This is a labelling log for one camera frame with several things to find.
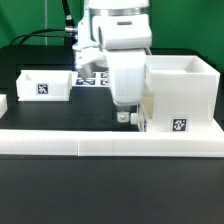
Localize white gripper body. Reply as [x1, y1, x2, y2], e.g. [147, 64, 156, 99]
[105, 49, 146, 106]

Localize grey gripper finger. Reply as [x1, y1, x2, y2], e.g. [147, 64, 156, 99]
[117, 106, 131, 123]

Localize white front drawer tray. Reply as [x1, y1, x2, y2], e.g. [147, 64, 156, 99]
[130, 93, 154, 132]

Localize white drawer tray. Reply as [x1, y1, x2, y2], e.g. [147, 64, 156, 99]
[16, 70, 72, 101]
[130, 93, 154, 132]

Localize white drawer cabinet box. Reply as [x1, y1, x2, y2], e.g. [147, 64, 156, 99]
[145, 55, 220, 132]

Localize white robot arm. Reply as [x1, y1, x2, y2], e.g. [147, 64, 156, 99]
[73, 0, 152, 123]

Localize white marker sheet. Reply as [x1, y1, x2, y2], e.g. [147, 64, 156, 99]
[72, 72, 109, 87]

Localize white L-shaped fence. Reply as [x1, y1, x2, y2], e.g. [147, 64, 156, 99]
[0, 130, 224, 158]

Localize white block left edge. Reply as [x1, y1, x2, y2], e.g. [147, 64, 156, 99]
[0, 94, 8, 119]

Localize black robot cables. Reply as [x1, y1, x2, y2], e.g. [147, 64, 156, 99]
[9, 0, 78, 46]

